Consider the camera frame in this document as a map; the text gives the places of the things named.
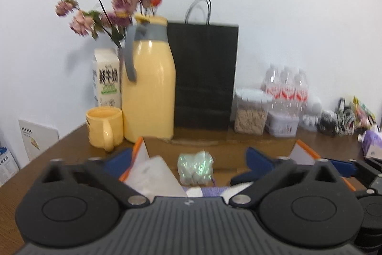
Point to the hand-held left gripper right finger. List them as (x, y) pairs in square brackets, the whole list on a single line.
[(256, 159)]

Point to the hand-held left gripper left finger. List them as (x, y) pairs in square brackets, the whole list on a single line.
[(119, 164)]

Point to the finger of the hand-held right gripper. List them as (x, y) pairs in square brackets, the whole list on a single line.
[(343, 168)]

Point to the red cardboard box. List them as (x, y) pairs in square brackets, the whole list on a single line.
[(226, 153)]

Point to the purple woven cloth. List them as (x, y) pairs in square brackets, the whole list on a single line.
[(209, 191)]

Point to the purple tissue pack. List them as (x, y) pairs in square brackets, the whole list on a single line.
[(373, 144)]

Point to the clear container of seeds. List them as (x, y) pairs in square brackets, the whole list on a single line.
[(249, 120)]

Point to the yellow mug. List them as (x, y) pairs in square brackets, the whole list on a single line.
[(98, 129)]

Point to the white plastic tub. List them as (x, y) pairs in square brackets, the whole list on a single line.
[(282, 125)]

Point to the colourful packets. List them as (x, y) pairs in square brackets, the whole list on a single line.
[(364, 113)]

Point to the iridescent green bag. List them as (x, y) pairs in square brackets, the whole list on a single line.
[(195, 168)]

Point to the white robot-shaped speaker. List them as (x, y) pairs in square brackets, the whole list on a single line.
[(313, 107)]

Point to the clear water bottle red label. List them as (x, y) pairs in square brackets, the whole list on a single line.
[(287, 90), (301, 92), (271, 87)]

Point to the yellow thermos jug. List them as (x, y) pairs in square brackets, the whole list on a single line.
[(149, 87)]

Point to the white desk calendar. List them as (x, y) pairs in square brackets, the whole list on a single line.
[(38, 138)]

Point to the white milk carton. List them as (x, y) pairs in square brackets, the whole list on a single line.
[(106, 75)]

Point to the black paper bag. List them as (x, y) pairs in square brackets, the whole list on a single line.
[(203, 78)]

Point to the blue white printed box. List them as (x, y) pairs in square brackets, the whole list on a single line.
[(6, 165)]

